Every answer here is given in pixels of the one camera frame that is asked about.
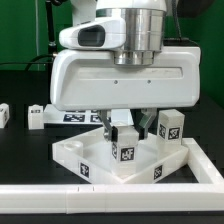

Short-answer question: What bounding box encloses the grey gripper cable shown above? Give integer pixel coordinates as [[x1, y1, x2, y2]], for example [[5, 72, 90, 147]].
[[163, 0, 201, 48]]

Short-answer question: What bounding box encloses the white square tabletop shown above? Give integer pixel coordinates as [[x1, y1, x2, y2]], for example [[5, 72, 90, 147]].
[[52, 128, 189, 184]]

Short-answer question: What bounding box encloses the white L-shaped obstacle fence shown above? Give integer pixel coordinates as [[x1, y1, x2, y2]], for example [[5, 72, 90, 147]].
[[0, 138, 224, 214]]

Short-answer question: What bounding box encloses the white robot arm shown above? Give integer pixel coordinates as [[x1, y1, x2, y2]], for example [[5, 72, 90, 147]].
[[50, 0, 200, 142]]

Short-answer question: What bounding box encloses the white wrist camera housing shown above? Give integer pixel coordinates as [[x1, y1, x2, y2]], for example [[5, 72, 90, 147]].
[[59, 17, 126, 50]]

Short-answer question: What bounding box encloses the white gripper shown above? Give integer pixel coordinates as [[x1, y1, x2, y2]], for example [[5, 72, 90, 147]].
[[50, 46, 201, 142]]

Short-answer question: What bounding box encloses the black cable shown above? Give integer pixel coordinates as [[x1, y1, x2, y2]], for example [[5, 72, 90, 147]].
[[0, 54, 66, 72]]

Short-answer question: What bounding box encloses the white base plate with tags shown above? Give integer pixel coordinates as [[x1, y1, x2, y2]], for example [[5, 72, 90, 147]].
[[43, 103, 134, 126]]

